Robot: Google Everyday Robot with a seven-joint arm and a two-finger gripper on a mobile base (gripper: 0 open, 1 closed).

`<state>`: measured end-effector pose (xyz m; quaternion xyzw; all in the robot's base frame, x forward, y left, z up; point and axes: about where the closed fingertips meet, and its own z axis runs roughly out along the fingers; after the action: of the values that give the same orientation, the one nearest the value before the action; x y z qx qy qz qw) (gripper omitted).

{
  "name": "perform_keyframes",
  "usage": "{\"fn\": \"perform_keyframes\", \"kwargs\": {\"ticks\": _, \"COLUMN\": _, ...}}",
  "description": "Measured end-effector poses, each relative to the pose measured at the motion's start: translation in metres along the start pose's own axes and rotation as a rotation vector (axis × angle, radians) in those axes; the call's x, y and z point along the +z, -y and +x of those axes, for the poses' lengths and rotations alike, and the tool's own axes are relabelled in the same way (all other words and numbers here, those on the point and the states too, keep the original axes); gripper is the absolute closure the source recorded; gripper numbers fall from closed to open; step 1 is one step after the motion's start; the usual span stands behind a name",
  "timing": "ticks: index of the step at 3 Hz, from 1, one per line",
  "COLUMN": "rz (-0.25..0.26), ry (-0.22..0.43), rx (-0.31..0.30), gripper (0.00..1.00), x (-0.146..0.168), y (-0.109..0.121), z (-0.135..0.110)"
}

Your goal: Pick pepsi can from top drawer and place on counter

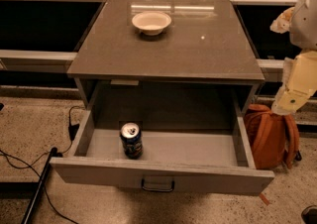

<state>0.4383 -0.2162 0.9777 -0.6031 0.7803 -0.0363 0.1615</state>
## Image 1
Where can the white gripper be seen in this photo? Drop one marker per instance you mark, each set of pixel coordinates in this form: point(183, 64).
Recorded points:
point(304, 26)

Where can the blue pepsi can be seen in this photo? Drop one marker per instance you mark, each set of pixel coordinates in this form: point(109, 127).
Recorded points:
point(131, 138)

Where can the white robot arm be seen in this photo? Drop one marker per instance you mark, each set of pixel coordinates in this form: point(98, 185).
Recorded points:
point(303, 26)

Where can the open grey top drawer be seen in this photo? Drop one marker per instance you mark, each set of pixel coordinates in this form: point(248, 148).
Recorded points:
point(193, 135)

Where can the grey cabinet with counter top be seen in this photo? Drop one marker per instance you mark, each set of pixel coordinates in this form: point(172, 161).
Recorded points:
point(204, 44)

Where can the orange backpack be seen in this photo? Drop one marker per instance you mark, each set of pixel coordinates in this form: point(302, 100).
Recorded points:
point(274, 139)

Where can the white paper bowl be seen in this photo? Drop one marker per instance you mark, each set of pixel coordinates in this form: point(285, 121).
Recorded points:
point(151, 23)

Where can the dark shoe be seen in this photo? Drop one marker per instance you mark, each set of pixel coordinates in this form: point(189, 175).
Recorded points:
point(309, 215)

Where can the black power adapter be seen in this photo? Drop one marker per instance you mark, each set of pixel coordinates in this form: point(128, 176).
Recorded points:
point(72, 131)

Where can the black pole on floor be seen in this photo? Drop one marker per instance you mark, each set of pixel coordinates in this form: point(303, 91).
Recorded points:
point(39, 189)

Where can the black metal drawer handle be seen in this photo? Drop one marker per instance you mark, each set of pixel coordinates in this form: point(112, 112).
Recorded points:
point(157, 187)

